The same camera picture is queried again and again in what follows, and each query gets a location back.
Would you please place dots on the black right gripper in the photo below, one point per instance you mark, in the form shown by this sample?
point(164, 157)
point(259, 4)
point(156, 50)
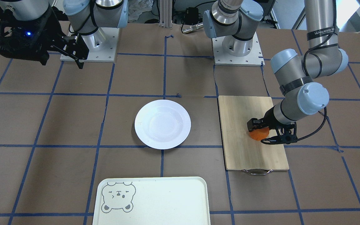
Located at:
point(54, 29)

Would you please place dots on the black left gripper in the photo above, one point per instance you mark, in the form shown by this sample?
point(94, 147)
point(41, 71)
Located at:
point(269, 119)

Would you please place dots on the orange fruit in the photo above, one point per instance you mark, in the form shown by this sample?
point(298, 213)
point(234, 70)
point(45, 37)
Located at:
point(259, 134)

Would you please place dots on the white ceramic plate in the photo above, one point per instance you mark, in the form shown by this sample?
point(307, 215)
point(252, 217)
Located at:
point(162, 124)

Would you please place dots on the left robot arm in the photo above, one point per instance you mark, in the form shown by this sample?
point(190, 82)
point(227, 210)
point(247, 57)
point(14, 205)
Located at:
point(237, 20)

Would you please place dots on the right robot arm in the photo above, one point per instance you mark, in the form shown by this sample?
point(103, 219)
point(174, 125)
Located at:
point(85, 16)

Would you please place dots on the cream bear tray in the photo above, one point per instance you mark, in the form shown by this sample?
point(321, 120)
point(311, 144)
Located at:
point(152, 201)

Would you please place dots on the black power adapter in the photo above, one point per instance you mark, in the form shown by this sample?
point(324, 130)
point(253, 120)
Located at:
point(191, 15)

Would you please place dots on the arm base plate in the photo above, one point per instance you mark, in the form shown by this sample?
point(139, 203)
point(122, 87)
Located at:
point(102, 45)
point(229, 51)

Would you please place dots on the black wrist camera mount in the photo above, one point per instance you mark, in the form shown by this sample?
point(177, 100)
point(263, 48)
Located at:
point(31, 40)

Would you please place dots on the aluminium frame post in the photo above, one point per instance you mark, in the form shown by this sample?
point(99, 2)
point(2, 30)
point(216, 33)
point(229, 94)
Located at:
point(165, 13)

